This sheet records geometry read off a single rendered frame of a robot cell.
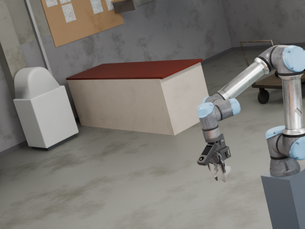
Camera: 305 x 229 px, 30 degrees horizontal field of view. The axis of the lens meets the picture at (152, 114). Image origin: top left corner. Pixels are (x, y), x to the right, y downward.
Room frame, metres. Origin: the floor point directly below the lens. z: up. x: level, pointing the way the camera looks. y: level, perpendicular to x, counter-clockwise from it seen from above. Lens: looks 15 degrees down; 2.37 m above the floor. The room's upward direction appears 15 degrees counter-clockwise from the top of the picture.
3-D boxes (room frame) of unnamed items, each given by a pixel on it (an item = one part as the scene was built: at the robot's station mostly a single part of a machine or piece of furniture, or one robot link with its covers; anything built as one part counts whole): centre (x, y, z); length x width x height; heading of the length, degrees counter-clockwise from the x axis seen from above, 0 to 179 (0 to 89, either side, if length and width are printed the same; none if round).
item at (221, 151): (2.38, -0.24, 1.50); 0.09 x 0.08 x 0.12; 127
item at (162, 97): (8.63, 0.17, 0.43); 2.52 x 0.81 x 0.86; 37
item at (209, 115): (2.37, -0.23, 1.66); 0.09 x 0.08 x 0.11; 109
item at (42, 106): (8.75, 1.63, 0.64); 0.71 x 0.59 x 1.28; 127
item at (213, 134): (2.37, -0.23, 1.58); 0.08 x 0.08 x 0.05
